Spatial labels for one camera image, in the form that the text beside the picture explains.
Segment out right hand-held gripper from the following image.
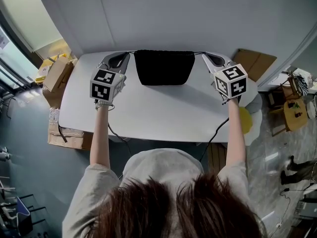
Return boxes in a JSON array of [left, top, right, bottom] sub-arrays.
[[201, 52, 249, 106]]

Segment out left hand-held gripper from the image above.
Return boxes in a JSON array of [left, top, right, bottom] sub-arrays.
[[89, 52, 131, 103]]

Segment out black drawstring cloth bag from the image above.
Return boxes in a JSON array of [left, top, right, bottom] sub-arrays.
[[127, 50, 207, 86]]

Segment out person's left forearm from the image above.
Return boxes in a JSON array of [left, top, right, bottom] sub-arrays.
[[89, 105, 111, 170]]

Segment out person's right forearm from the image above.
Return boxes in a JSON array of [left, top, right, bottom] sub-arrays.
[[225, 98, 247, 176]]

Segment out open flat cardboard box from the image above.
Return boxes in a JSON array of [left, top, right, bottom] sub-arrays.
[[231, 48, 277, 83]]

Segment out tall cardboard box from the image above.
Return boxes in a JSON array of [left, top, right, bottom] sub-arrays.
[[42, 55, 74, 93]]

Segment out egg-shaped white yellow cushion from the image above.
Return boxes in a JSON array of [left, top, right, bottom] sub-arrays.
[[238, 93, 263, 146]]

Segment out yellow box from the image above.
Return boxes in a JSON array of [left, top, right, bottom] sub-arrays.
[[34, 54, 69, 84]]

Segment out striped cloth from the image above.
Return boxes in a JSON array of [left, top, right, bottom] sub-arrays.
[[293, 73, 310, 97]]

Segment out wooden slatted panel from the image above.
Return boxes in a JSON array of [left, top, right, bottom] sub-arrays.
[[207, 142, 229, 175]]

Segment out round wooden side table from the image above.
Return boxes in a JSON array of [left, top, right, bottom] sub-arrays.
[[283, 98, 309, 132]]

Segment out dark-framed glass window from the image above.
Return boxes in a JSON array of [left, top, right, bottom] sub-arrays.
[[0, 23, 44, 99]]

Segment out person's gray shirt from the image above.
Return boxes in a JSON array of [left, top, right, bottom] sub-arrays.
[[61, 147, 268, 238]]

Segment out blue chair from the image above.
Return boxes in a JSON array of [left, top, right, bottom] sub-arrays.
[[16, 196, 34, 235]]

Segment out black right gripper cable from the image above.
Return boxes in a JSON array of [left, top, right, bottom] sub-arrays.
[[199, 117, 230, 163]]

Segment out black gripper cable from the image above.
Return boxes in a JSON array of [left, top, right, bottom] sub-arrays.
[[199, 117, 230, 163], [107, 122, 132, 158]]

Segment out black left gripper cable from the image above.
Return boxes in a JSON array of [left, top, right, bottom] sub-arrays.
[[107, 122, 132, 158]]

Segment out taped cardboard box with strap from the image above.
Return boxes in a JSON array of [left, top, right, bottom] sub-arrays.
[[47, 107, 94, 150]]

